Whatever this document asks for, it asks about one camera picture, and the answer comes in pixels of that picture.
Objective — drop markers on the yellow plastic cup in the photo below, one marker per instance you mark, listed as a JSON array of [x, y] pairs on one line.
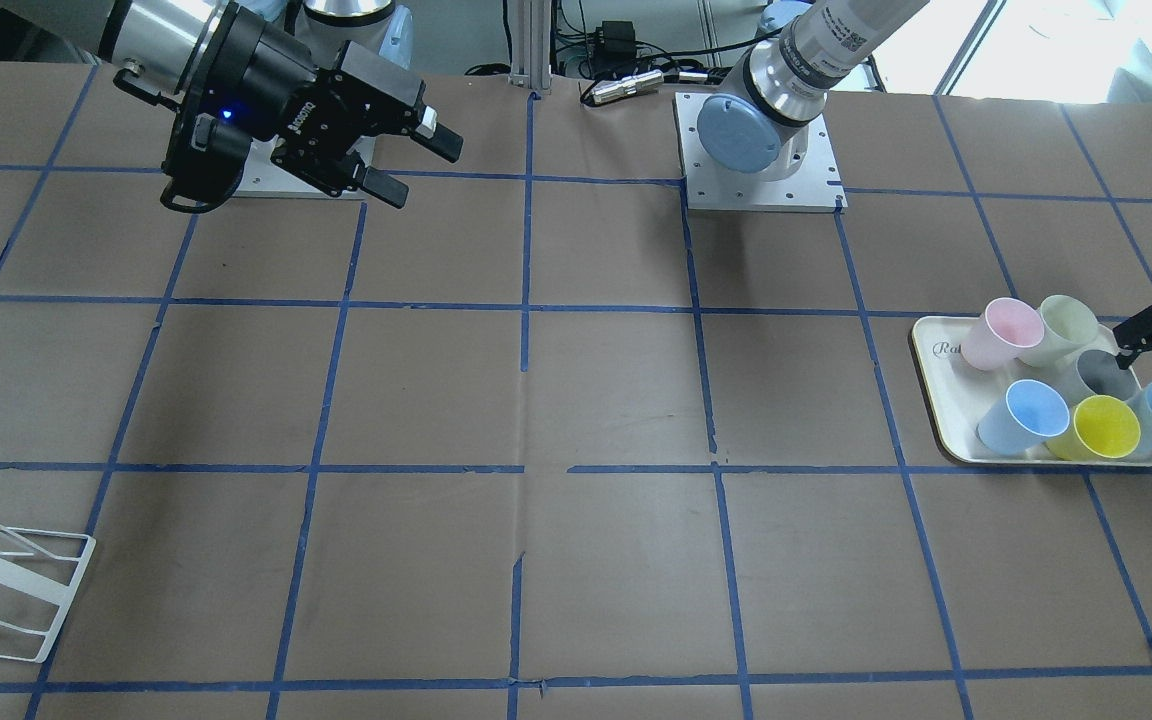
[[1101, 428]]

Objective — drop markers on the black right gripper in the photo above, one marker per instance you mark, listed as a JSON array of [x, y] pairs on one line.
[[264, 72]]

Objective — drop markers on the white wire cup rack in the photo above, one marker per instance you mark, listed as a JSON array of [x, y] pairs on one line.
[[41, 572]]

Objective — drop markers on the grey plastic cup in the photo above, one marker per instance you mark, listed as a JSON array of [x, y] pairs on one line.
[[1094, 372]]

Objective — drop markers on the white serving tray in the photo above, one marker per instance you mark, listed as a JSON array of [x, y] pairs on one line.
[[958, 395]]

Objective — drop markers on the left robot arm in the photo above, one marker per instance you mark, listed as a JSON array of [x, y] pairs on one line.
[[787, 72]]

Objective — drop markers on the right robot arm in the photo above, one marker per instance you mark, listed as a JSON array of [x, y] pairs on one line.
[[155, 47]]

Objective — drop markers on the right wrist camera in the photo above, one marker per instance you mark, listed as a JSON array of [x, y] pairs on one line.
[[205, 163]]

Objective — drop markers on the aluminium frame post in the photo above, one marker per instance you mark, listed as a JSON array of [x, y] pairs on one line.
[[531, 34]]

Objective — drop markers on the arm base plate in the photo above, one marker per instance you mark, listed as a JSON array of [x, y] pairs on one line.
[[265, 178], [735, 159]]

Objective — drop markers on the pink plastic cup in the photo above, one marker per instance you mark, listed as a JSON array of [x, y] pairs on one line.
[[1005, 329]]

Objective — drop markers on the pale green plastic cup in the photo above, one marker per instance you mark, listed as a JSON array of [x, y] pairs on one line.
[[1068, 324]]

